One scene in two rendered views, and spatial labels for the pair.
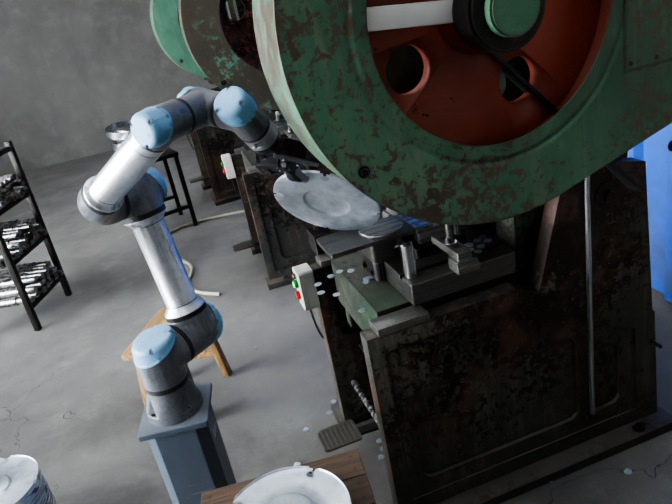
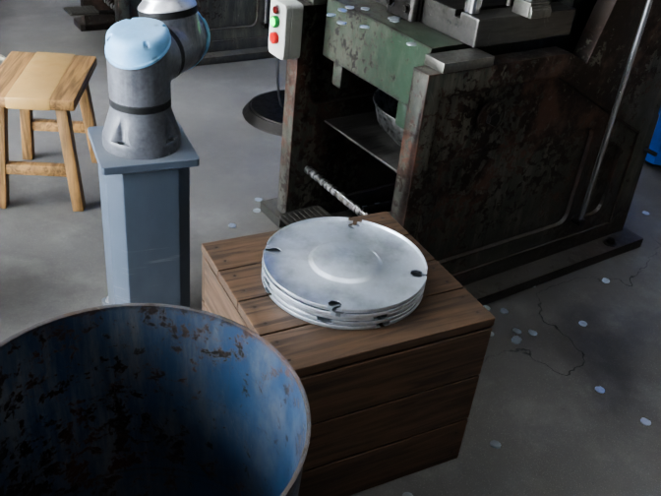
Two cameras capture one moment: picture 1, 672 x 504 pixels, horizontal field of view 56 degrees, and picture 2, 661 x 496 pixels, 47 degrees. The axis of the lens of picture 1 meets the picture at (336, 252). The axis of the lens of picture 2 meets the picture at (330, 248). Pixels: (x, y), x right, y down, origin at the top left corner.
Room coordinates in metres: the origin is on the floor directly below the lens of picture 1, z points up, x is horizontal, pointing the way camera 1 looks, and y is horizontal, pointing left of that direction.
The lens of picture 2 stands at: (0.03, 0.69, 1.13)
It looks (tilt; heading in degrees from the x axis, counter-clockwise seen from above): 33 degrees down; 337
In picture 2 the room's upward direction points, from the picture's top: 6 degrees clockwise
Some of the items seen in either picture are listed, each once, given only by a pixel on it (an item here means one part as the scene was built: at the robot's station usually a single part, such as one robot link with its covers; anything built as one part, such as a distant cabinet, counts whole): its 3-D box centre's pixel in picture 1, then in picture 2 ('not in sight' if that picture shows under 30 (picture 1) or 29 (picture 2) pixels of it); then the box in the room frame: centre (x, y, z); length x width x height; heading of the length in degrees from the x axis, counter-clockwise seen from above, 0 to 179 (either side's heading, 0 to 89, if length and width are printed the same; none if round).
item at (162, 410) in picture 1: (170, 393); (141, 119); (1.44, 0.51, 0.50); 0.15 x 0.15 x 0.10
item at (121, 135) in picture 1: (147, 175); not in sight; (4.40, 1.20, 0.40); 0.45 x 0.40 x 0.79; 26
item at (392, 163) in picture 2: not in sight; (435, 140); (1.64, -0.27, 0.31); 0.43 x 0.42 x 0.01; 14
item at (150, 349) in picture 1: (159, 355); (141, 60); (1.45, 0.51, 0.62); 0.13 x 0.12 x 0.14; 143
